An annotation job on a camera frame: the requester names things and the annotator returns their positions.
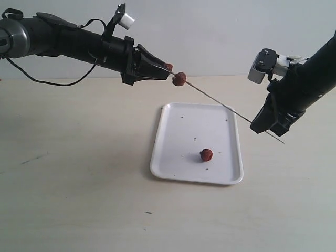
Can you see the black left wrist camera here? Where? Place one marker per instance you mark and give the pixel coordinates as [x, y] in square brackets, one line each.
[121, 18]

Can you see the white rectangular plastic tray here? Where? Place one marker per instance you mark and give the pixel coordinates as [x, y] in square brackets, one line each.
[187, 128]

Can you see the red-brown meat ball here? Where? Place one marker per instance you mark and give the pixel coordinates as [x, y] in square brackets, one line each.
[179, 79]
[206, 155]
[169, 67]

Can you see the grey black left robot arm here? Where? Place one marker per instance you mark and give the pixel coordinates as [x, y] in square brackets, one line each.
[48, 35]

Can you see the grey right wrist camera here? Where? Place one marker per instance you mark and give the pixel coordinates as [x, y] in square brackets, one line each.
[263, 64]

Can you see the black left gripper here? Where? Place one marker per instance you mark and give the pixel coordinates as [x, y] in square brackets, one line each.
[131, 54]

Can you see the thin metal skewer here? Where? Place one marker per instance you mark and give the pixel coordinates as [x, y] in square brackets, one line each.
[232, 110]

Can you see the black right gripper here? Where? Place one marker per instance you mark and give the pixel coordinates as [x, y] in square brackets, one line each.
[283, 105]

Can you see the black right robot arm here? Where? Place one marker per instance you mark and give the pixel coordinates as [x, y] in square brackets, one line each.
[319, 73]

